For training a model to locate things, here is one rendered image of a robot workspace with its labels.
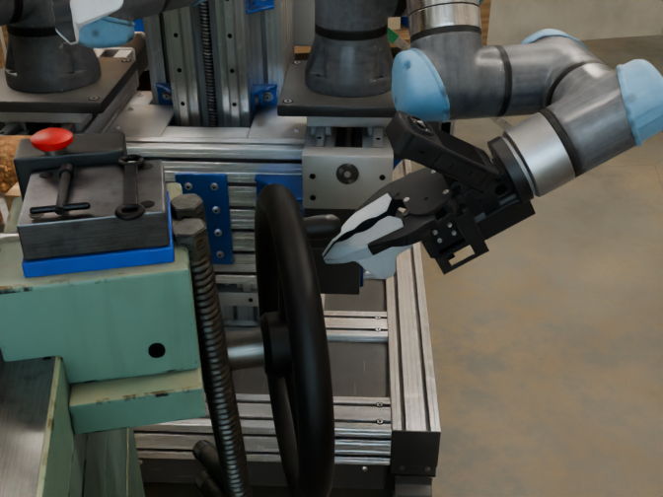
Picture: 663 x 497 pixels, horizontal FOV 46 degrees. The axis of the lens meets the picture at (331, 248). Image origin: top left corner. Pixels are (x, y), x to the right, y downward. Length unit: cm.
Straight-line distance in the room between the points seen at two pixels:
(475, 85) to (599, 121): 13
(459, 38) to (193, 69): 68
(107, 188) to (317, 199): 65
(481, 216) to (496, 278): 153
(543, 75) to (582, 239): 177
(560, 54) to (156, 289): 50
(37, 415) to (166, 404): 10
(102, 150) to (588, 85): 46
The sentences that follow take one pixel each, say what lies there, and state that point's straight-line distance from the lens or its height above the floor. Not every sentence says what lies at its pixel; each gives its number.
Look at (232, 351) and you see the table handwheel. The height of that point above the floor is 82.
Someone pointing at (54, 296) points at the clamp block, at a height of 95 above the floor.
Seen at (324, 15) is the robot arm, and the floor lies 94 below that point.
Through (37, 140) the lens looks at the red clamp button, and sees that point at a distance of 61.
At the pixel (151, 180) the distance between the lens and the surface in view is 58.
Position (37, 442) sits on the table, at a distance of 52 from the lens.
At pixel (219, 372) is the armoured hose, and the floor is 84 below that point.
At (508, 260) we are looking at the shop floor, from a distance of 242.
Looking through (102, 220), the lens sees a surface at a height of 100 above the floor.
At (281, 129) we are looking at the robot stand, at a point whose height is 73.
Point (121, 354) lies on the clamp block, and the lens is 59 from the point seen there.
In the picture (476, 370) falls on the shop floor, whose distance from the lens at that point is 198.
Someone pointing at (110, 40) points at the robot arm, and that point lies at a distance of 98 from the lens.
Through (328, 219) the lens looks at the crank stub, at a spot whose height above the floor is 88.
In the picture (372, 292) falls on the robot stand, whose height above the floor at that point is 21.
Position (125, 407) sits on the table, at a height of 86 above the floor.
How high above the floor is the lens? 125
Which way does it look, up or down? 31 degrees down
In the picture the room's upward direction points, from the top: straight up
